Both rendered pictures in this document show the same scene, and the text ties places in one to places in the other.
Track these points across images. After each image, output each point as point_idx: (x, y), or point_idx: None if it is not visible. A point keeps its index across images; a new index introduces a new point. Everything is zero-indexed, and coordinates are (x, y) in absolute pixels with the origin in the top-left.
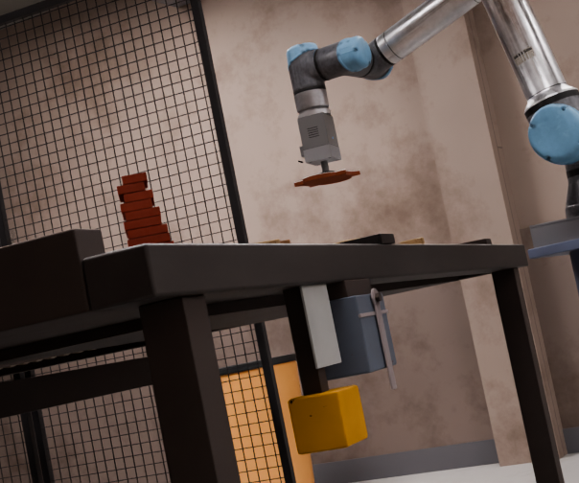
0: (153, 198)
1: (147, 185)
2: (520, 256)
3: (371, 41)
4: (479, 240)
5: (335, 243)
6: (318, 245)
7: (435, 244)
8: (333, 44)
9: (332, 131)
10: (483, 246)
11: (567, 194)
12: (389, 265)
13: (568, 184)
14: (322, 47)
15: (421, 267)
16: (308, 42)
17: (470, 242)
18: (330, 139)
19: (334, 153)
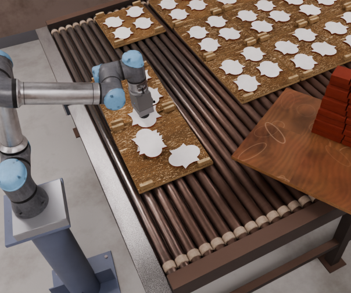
0: (335, 93)
1: None
2: (143, 286)
3: (102, 82)
4: (170, 273)
5: (55, 76)
6: (52, 70)
7: (81, 139)
8: (107, 63)
9: (134, 101)
10: (107, 202)
11: (40, 187)
12: (67, 106)
13: (36, 184)
14: (115, 61)
15: (76, 128)
16: (123, 54)
17: (177, 270)
18: (132, 100)
19: (133, 107)
